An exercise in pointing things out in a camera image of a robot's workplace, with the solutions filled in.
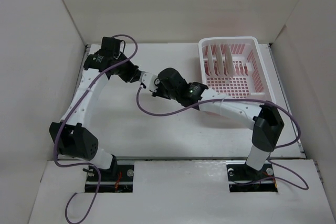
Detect white plate with characters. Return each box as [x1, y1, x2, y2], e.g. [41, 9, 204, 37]
[225, 44, 234, 77]

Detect green rimmed white plate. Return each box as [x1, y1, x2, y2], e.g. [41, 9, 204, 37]
[140, 71, 148, 78]

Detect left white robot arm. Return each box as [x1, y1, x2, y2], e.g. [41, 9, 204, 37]
[49, 34, 141, 180]

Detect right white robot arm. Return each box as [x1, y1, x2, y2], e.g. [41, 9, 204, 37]
[145, 68, 284, 179]

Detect pink plastic dish rack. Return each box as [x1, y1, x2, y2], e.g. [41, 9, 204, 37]
[198, 36, 276, 103]

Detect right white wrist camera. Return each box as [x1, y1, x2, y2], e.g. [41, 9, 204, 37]
[140, 72, 160, 93]

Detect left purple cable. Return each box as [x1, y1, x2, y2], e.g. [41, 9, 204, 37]
[54, 34, 139, 222]

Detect purple cable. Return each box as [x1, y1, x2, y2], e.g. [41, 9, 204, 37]
[54, 34, 139, 222]
[136, 84, 309, 191]

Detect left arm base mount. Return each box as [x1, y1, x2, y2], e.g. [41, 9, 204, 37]
[83, 162, 134, 193]

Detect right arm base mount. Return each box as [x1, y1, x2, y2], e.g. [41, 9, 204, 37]
[226, 163, 278, 193]

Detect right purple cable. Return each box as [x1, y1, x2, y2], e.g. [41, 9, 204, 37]
[136, 84, 309, 191]

